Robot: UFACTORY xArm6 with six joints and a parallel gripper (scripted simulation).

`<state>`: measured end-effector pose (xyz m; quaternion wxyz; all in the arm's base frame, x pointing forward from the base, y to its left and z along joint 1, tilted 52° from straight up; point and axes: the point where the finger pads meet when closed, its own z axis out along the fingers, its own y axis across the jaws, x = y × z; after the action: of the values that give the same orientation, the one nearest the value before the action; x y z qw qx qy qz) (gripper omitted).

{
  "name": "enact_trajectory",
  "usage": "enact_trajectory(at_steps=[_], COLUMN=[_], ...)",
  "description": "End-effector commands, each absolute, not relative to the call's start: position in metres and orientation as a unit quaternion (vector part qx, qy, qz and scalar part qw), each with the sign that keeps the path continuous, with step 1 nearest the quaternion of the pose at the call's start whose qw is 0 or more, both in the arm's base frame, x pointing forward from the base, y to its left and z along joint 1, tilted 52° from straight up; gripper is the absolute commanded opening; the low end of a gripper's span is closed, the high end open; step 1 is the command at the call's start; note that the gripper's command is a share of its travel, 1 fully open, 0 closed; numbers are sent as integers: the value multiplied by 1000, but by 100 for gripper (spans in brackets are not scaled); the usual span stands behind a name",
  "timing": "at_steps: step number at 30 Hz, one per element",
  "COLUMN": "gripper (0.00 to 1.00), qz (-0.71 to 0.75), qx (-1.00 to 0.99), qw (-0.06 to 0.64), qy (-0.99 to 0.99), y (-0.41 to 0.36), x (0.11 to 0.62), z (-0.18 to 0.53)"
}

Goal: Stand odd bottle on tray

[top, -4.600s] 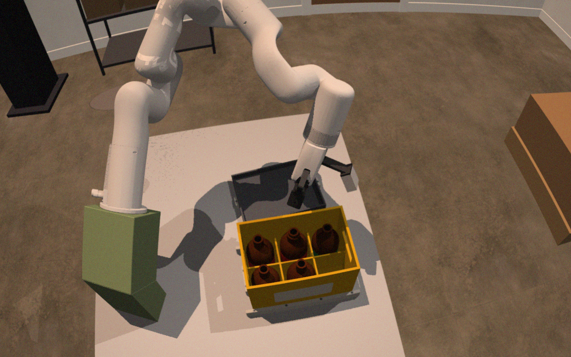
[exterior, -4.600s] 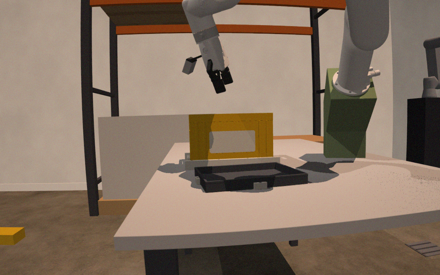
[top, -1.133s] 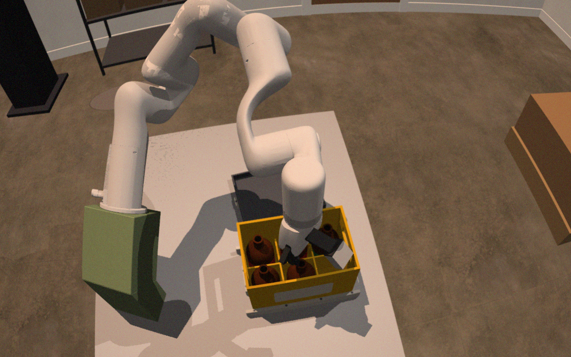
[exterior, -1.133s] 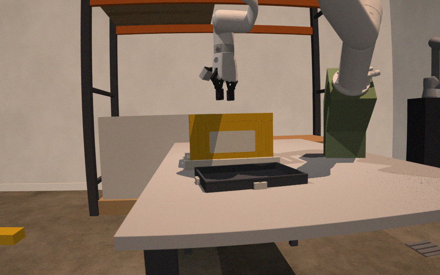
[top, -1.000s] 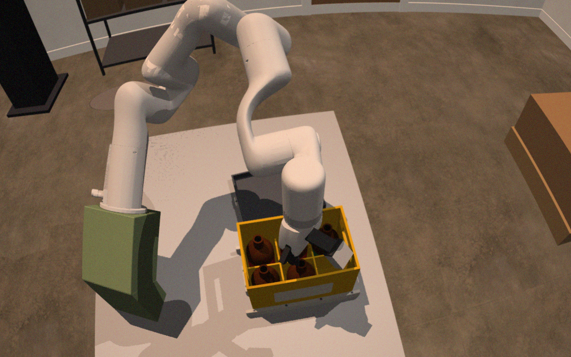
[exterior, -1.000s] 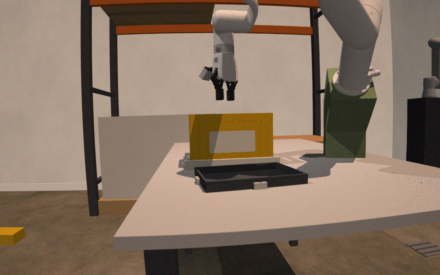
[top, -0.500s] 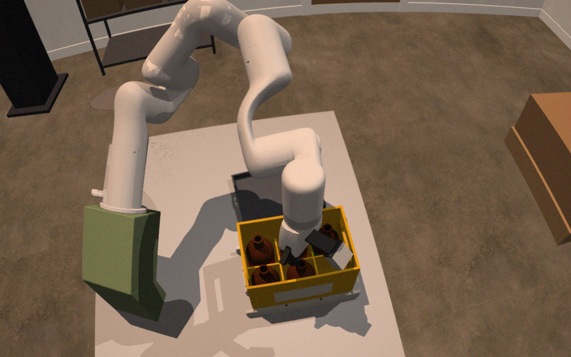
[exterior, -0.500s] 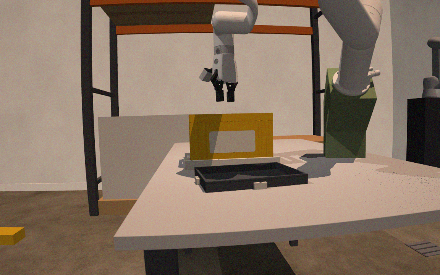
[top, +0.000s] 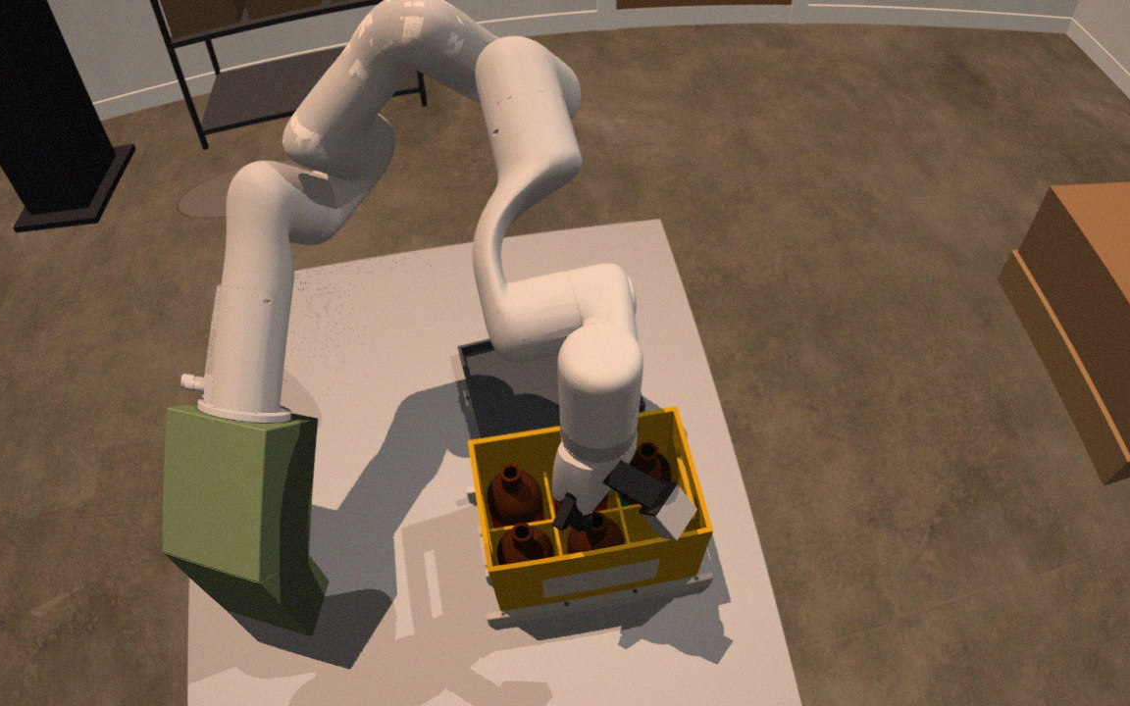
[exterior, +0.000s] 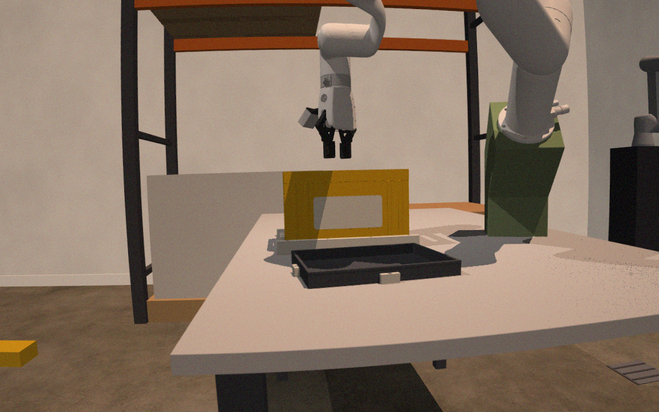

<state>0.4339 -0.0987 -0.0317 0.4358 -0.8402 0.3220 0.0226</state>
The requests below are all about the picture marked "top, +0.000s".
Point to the brown glass bottle with red label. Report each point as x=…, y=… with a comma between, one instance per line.
x=601, y=506

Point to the yellow divided crate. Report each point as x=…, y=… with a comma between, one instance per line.
x=648, y=559

